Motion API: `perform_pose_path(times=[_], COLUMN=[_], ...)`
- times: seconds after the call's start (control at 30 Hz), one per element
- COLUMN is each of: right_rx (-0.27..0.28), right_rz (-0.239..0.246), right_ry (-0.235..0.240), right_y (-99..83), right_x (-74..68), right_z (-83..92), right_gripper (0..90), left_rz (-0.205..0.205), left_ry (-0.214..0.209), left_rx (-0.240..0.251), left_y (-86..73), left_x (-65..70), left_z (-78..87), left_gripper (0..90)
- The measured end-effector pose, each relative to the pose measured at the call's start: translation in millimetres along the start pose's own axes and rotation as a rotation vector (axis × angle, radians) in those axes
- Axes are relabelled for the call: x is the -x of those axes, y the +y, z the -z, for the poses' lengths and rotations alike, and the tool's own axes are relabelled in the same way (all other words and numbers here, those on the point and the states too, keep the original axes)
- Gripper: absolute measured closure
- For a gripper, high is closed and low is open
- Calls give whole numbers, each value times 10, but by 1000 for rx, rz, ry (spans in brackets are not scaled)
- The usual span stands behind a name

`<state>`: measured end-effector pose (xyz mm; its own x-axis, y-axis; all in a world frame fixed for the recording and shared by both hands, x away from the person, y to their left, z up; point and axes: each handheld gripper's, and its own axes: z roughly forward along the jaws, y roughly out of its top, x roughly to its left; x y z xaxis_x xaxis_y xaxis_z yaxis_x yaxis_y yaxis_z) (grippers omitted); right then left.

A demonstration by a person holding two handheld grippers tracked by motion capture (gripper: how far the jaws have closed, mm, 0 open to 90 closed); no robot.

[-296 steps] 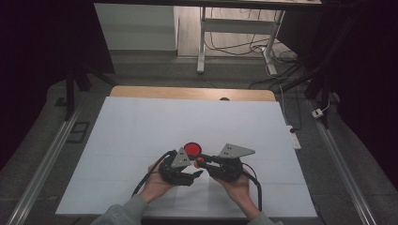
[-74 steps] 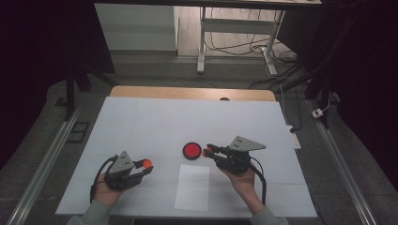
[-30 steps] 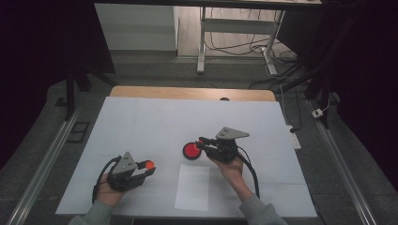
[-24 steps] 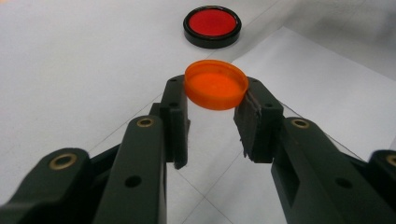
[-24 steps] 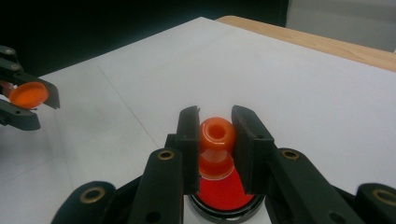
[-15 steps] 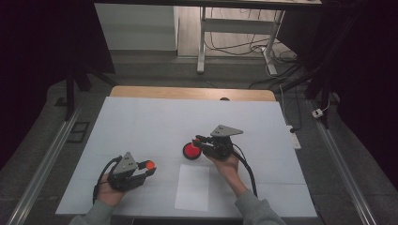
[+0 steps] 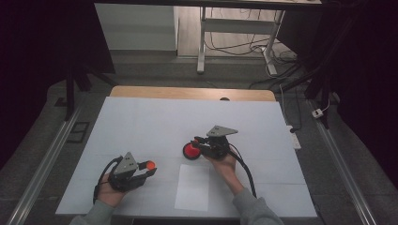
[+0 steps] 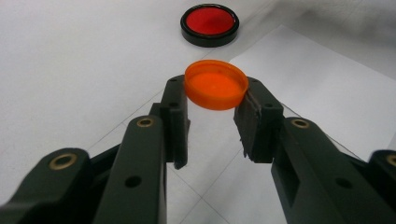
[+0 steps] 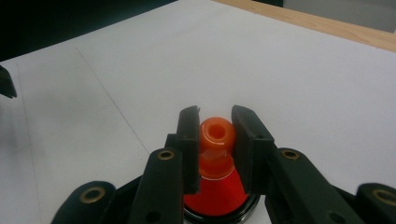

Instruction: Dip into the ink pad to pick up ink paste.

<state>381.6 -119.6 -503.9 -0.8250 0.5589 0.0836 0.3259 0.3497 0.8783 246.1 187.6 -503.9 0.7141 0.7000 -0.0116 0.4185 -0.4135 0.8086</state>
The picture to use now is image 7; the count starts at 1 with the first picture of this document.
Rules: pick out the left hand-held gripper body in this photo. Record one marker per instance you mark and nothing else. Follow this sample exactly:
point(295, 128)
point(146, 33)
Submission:
point(125, 181)

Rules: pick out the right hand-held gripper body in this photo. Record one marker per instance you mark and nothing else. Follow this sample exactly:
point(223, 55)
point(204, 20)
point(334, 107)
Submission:
point(217, 146)

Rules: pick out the round red ink pad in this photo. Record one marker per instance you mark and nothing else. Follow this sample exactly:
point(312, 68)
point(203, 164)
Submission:
point(189, 152)

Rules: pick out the person's left hand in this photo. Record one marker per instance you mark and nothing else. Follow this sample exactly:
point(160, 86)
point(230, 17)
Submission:
point(108, 195)

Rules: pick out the person's right hand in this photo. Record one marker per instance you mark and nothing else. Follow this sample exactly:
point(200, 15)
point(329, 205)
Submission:
point(226, 168)

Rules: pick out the large white table cover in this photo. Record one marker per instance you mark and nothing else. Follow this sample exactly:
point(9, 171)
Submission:
point(156, 125)

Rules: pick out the small white paper sheet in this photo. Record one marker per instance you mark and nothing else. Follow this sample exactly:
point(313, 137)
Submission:
point(192, 190)

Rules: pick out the black table grommet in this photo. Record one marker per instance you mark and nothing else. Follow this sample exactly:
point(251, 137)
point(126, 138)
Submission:
point(224, 99)

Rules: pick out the white power strip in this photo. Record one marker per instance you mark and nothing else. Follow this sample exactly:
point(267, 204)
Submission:
point(294, 139)

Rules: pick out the black stand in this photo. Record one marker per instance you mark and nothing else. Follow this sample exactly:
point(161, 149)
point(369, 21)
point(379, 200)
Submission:
point(70, 93)
point(325, 100)

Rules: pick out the small white adapter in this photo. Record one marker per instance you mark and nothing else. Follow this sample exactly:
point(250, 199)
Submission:
point(317, 113)

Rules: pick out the white-legged desk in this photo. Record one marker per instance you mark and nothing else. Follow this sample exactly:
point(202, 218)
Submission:
point(237, 26)

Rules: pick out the white cabinet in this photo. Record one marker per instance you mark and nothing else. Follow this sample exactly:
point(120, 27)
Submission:
point(137, 28)

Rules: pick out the dark curtain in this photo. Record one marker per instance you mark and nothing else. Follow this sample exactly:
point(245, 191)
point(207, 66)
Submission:
point(37, 47)
point(369, 78)

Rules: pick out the black floor hatch frame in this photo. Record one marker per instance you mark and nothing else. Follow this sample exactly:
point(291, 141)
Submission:
point(78, 132)

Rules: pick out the metal floor rail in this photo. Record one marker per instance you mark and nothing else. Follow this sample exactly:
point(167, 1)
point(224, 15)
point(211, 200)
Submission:
point(341, 170)
point(43, 168)

